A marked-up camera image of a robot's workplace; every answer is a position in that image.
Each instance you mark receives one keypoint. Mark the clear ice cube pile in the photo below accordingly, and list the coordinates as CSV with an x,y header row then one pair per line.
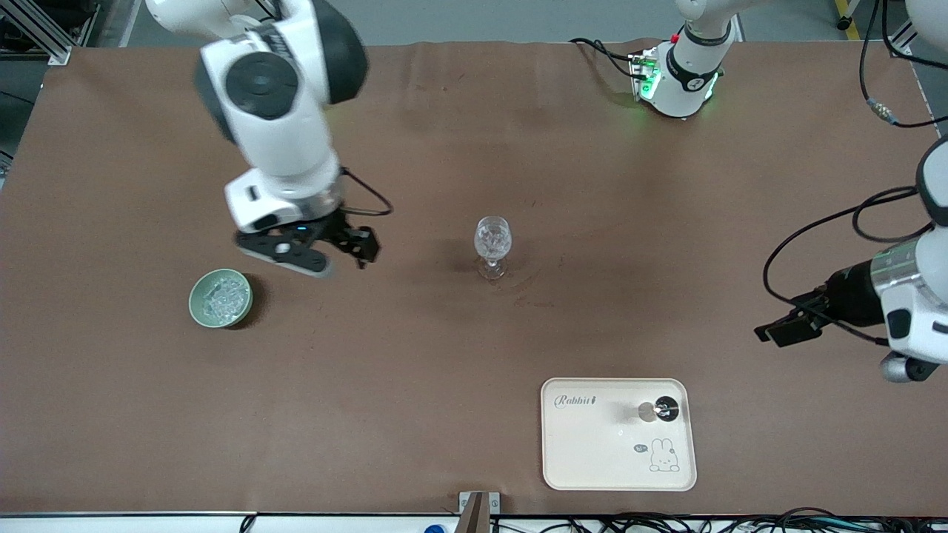
x,y
226,297

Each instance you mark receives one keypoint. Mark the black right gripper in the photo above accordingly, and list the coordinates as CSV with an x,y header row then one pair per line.
x,y
335,230

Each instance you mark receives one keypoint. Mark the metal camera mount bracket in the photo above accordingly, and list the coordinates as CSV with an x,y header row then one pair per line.
x,y
474,518

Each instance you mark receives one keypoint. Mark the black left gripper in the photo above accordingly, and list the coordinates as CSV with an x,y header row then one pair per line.
x,y
852,295

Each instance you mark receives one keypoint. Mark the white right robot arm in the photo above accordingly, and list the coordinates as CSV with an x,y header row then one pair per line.
x,y
281,133

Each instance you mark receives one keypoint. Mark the brown table cover sheet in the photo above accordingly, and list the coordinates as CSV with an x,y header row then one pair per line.
x,y
444,370

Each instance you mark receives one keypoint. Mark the clear stemmed wine glass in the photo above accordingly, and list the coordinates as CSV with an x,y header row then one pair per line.
x,y
492,240

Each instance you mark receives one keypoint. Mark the aluminium profile frame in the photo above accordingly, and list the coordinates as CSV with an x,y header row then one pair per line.
x,y
52,46
900,46

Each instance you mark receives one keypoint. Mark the cream rabbit print tray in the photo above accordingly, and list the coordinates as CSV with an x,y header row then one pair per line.
x,y
592,459

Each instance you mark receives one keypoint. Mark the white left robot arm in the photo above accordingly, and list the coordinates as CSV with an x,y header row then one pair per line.
x,y
689,81

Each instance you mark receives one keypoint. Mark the small black round object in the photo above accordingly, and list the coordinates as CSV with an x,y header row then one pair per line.
x,y
665,409

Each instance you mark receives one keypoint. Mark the green ceramic bowl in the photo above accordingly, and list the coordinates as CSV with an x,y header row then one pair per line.
x,y
194,300

